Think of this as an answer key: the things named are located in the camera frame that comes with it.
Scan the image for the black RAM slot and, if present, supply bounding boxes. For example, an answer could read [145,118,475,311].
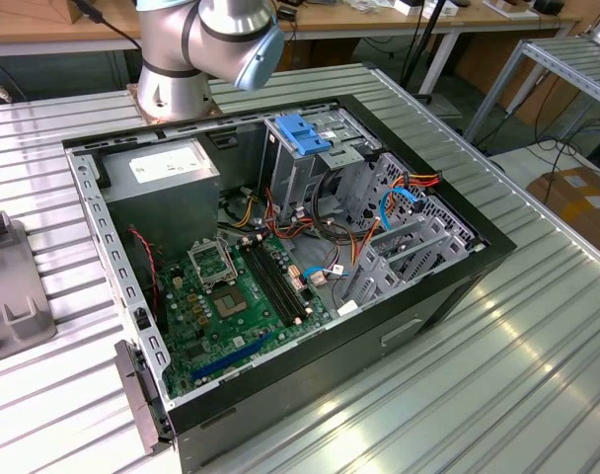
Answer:
[240,244,290,328]
[257,239,307,322]
[246,242,296,326]
[251,241,301,324]

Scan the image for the wooden box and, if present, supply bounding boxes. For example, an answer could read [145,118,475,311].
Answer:
[33,0,84,25]

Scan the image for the grey metal optical drive cage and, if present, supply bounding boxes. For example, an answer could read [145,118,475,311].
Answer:
[257,112,383,226]

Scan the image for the grey Dell power supply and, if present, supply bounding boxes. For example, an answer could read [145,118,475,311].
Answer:
[98,136,223,261]

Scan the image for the black tripod stand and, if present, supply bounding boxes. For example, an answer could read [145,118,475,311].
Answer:
[399,0,449,98]

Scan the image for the grey plastic parts rack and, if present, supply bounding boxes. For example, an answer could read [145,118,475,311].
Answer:
[0,210,59,367]

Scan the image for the blue SATA wire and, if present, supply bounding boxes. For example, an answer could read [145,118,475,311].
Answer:
[302,186,426,287]

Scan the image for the thick black cable bundle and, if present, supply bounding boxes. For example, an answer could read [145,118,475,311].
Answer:
[310,166,380,244]

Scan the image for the blue expansion slot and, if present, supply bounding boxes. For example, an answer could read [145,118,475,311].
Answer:
[188,330,275,382]

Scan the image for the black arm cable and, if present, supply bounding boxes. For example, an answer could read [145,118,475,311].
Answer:
[71,0,144,51]

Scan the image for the blue plastic drive latch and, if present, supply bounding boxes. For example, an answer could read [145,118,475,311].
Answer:
[273,114,335,156]

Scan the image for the CPU socket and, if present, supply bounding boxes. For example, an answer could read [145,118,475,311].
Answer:
[209,284,251,321]

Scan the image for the square brown base plate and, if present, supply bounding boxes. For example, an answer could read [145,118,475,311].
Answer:
[125,82,220,127]

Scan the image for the black case fan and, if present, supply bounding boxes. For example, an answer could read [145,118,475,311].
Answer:
[120,225,161,330]

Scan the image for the red black fan wire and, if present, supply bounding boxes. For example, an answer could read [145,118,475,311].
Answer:
[125,224,162,318]

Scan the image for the wooden desk white frame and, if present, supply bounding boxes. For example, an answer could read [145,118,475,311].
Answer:
[0,0,583,98]

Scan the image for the red wire bundle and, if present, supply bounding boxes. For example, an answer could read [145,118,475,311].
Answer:
[262,186,317,244]

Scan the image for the metal socket cover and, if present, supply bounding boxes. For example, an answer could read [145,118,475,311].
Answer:
[187,238,239,289]

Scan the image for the brown cardboard box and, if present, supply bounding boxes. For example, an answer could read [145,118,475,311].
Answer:
[525,165,600,261]

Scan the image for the green motherboard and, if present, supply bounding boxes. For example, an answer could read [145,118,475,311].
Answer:
[154,231,341,399]

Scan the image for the black open PC case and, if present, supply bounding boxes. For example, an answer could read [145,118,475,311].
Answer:
[61,92,519,474]

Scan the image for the yellow wire bundle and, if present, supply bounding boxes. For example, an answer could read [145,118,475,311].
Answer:
[224,190,261,229]

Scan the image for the grey metal disk bay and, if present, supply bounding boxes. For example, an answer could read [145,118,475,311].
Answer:
[337,195,481,311]

